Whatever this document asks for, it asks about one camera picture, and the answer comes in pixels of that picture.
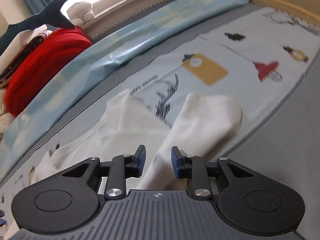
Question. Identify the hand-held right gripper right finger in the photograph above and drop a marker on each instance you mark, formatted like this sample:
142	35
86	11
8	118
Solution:
175	163

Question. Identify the white folded quilt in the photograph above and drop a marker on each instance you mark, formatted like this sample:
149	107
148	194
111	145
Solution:
15	45

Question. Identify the white pants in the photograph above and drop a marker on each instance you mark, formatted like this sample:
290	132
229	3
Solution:
130	130

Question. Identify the dark teal shark plush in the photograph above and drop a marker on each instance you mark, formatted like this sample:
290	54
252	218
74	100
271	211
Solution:
50	15

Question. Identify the light blue patterned sheet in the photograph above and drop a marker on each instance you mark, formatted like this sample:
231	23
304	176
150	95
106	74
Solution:
150	30

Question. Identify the window sill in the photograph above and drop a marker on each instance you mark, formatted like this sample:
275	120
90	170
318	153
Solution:
140	7

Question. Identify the white plush toy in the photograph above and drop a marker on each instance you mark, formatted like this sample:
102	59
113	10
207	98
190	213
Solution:
80	11

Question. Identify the deer print mat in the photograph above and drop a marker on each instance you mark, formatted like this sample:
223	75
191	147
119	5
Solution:
212	55

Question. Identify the red folded blanket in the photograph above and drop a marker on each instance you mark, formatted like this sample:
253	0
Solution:
45	62

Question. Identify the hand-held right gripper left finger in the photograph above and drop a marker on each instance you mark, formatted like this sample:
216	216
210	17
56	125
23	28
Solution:
142	160

